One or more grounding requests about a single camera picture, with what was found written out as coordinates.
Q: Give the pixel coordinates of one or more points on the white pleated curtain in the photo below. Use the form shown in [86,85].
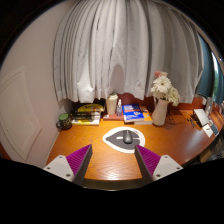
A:
[126,46]

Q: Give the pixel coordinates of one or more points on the cream travel tumbler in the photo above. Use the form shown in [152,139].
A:
[112,105]

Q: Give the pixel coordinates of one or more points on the white laptop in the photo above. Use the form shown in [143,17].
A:
[201,116]

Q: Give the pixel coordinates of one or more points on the cream ceramic vase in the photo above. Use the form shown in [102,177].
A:
[160,113]

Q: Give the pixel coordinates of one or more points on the white panelled door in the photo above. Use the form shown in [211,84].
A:
[18,113]

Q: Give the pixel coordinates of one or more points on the clear spray bottle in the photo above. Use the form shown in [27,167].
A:
[119,110]

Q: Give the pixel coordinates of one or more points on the white and pink flowers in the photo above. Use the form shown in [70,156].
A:
[162,85]

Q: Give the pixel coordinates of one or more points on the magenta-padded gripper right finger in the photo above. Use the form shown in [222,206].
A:
[165,165]

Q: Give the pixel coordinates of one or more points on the orange book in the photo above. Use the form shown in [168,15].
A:
[148,118]

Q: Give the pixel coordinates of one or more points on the black book yellow title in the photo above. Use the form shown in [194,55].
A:
[86,114]

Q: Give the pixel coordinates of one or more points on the blue book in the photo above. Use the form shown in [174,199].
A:
[132,113]

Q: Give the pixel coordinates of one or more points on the dark brown mug green inside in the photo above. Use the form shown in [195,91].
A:
[64,122]

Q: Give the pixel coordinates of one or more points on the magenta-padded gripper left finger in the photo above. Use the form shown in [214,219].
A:
[60,165]

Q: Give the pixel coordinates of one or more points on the red book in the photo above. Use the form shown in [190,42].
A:
[111,117]

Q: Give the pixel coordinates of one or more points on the white and grey mouse pad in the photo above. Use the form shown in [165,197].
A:
[113,140]

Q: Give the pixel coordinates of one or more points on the dark teal curtain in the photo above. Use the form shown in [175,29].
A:
[206,73]

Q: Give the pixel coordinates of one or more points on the black computer mouse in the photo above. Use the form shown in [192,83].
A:
[127,137]

